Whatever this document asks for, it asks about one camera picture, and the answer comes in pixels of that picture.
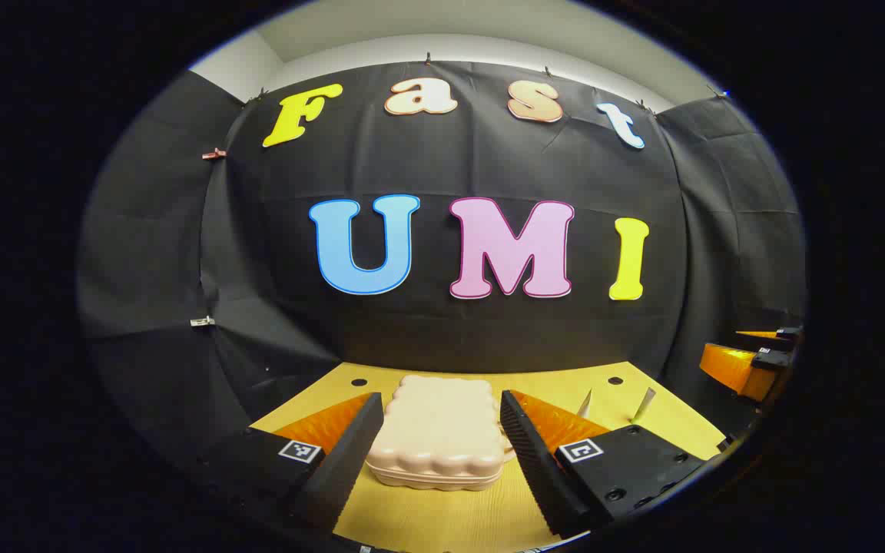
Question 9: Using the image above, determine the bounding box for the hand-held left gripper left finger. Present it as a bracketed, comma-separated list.
[195, 392, 386, 535]

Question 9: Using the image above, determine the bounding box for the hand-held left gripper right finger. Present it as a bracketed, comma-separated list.
[499, 389, 706, 540]

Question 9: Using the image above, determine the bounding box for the pink hard-shell suitcase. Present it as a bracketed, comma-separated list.
[366, 374, 516, 492]

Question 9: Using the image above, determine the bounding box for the black backdrop cloth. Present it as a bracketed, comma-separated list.
[78, 60, 808, 462]

